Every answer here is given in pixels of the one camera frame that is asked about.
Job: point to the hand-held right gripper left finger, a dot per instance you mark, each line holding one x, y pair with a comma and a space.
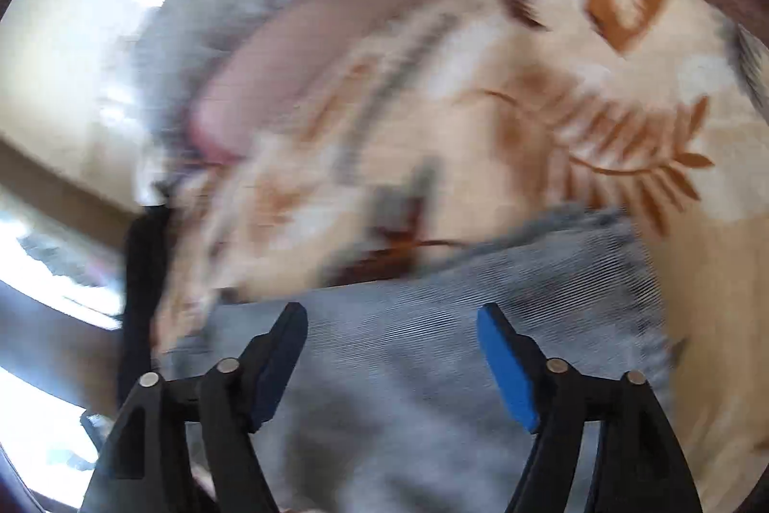
273, 375

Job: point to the blue-grey striped denim pants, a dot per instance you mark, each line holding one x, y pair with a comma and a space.
390, 357

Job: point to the cream leaf print blanket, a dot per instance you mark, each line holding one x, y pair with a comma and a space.
480, 140

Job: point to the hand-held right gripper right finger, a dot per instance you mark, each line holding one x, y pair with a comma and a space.
507, 369

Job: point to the stained glass window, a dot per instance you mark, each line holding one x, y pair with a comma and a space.
66, 272

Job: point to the pink pillow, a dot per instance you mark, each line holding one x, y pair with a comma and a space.
264, 86

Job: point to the dark garment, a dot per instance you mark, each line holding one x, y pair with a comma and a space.
141, 296

